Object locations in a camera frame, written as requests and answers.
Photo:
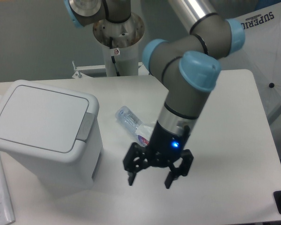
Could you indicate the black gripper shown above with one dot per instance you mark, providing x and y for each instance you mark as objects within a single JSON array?
[{"x": 163, "y": 150}]

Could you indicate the white push-lid trash can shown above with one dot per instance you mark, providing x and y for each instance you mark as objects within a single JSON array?
[{"x": 51, "y": 131}]

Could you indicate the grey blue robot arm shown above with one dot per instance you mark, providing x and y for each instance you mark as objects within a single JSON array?
[{"x": 189, "y": 69}]

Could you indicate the crumpled white plastic wrapper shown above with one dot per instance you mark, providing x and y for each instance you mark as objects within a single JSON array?
[{"x": 145, "y": 130}]

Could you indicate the clear plastic water bottle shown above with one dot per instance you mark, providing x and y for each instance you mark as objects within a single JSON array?
[{"x": 130, "y": 122}]

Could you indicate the white Superior umbrella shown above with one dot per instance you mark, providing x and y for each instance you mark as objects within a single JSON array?
[{"x": 261, "y": 54}]

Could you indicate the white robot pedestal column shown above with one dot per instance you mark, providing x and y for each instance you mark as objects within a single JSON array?
[{"x": 120, "y": 45}]

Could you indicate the white metal base frame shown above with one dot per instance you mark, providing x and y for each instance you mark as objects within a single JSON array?
[{"x": 99, "y": 71}]

